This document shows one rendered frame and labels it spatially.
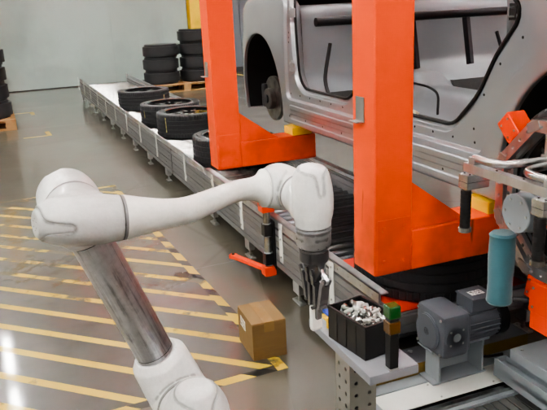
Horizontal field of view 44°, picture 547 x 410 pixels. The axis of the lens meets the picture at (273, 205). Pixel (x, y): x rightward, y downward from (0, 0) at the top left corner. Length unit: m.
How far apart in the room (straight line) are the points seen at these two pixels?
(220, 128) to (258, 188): 2.51
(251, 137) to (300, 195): 2.70
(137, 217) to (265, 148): 2.92
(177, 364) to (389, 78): 1.22
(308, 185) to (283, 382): 1.44
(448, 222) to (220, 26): 2.06
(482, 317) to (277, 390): 0.87
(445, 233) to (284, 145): 1.94
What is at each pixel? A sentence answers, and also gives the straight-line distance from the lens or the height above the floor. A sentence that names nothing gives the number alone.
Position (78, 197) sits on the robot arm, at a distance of 1.46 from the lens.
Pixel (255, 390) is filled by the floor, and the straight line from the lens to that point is 2.87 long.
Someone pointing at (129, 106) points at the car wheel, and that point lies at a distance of 8.78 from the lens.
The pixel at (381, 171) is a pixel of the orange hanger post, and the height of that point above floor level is 0.93.
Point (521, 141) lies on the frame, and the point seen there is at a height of 1.04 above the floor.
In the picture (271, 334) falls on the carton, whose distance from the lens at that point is 3.03.
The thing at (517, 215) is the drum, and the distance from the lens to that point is 2.26.
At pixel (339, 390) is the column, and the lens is 2.40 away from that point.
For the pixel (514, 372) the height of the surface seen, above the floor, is 0.16.
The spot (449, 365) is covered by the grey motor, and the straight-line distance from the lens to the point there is 2.88.
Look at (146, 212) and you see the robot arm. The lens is 1.47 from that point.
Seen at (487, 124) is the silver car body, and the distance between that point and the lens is 2.77.
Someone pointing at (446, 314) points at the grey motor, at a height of 0.41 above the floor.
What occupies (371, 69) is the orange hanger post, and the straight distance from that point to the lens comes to 2.38.
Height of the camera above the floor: 1.53
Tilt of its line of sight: 17 degrees down
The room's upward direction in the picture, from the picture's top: 3 degrees counter-clockwise
